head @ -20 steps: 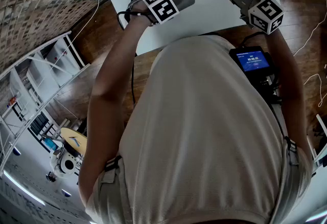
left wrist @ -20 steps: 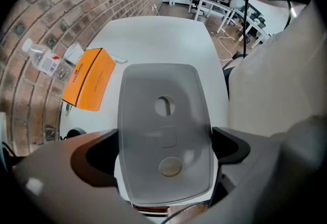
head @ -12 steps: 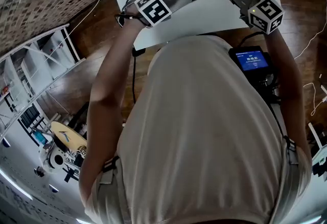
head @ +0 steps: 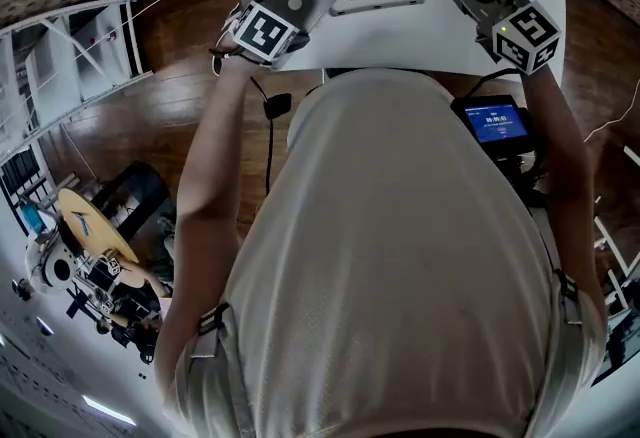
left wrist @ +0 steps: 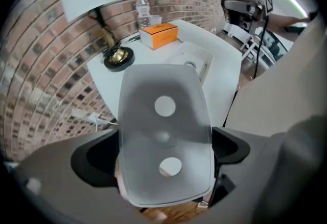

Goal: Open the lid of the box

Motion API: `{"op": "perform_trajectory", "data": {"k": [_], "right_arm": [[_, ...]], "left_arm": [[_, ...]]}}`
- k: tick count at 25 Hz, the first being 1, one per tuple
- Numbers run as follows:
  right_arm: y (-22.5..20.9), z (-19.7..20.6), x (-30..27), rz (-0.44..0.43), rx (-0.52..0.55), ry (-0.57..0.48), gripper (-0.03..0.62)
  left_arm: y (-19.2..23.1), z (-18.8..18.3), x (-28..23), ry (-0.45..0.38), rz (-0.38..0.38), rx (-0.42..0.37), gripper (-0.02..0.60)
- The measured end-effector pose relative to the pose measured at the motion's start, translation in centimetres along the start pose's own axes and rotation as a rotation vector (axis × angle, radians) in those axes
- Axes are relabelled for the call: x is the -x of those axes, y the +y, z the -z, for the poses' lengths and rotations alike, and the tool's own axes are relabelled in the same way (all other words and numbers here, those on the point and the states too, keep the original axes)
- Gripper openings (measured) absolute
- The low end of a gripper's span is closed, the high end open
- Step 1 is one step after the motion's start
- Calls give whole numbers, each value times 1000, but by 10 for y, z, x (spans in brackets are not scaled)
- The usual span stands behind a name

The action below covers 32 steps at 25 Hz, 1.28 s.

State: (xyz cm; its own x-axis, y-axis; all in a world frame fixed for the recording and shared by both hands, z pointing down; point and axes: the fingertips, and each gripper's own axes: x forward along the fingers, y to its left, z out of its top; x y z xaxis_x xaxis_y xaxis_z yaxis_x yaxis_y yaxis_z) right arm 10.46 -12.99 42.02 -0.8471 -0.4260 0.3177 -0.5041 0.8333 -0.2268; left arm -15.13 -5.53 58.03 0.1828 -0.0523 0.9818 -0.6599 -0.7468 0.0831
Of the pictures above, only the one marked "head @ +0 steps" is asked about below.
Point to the black chair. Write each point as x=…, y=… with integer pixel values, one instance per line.
x=137, y=198

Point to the person's left forearm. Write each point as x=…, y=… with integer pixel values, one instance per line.
x=210, y=136

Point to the round wooden table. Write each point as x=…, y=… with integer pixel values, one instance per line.
x=95, y=226

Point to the person's left hand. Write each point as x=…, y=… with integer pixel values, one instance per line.
x=229, y=38

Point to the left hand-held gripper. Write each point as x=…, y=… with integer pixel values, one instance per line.
x=295, y=1

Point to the white metal shelf rack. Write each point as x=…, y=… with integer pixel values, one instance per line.
x=75, y=66

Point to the black monitor with blue screen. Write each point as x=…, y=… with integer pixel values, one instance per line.
x=495, y=123

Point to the person's right forearm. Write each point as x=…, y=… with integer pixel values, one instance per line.
x=557, y=136

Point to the person's white shirt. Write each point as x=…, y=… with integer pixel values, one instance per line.
x=390, y=266

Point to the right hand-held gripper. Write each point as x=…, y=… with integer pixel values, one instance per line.
x=520, y=33

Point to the white metal frame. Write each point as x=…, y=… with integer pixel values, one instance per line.
x=612, y=246

